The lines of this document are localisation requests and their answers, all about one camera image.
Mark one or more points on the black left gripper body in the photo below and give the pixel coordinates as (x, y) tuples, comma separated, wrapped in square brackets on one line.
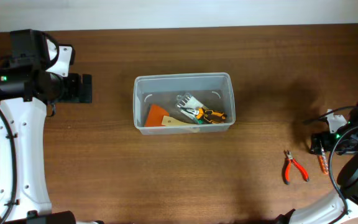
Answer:
[(74, 88)]

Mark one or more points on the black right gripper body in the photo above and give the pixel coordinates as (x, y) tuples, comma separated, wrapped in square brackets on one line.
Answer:
[(319, 144)]

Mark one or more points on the orange socket bit rail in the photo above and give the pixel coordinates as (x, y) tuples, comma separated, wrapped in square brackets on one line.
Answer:
[(323, 162)]

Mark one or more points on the orange scraper with wooden handle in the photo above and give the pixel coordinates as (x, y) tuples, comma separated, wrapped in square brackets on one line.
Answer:
[(159, 117)]

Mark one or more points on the orange black long-nose pliers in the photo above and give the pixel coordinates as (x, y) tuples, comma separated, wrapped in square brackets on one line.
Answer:
[(207, 116)]

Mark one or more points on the clear case of coloured plugs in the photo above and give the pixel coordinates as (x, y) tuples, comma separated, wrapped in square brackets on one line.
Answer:
[(189, 101)]

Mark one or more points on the clear plastic storage container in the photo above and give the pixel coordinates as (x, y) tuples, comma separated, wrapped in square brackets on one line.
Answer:
[(159, 102)]

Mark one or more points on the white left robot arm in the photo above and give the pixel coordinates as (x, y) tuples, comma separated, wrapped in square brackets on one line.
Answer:
[(33, 79)]

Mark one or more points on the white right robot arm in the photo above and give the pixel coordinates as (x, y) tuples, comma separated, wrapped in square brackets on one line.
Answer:
[(341, 204)]

